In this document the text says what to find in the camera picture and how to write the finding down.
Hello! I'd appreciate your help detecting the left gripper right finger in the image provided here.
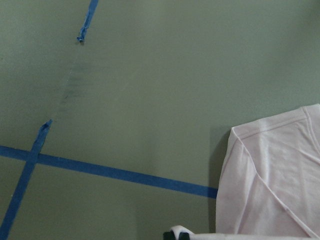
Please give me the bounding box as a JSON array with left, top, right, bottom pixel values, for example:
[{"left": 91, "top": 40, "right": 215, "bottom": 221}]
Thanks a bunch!
[{"left": 179, "top": 232, "right": 190, "bottom": 240}]

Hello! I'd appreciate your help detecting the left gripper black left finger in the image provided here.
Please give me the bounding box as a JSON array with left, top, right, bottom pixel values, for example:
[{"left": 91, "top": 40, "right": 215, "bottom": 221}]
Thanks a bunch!
[{"left": 162, "top": 231, "right": 175, "bottom": 240}]

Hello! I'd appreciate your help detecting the pink Snoopy t-shirt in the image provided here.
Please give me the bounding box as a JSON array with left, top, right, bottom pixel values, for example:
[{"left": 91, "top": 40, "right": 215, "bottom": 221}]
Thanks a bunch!
[{"left": 169, "top": 103, "right": 320, "bottom": 240}]

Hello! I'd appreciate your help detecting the crossing blue tape strip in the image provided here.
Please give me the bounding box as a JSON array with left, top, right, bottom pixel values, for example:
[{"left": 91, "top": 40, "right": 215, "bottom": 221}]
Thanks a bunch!
[{"left": 0, "top": 145, "right": 218, "bottom": 200}]

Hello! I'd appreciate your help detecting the blue tape strip left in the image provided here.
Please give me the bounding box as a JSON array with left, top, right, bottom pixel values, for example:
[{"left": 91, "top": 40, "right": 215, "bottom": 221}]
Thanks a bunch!
[{"left": 0, "top": 0, "right": 99, "bottom": 240}]

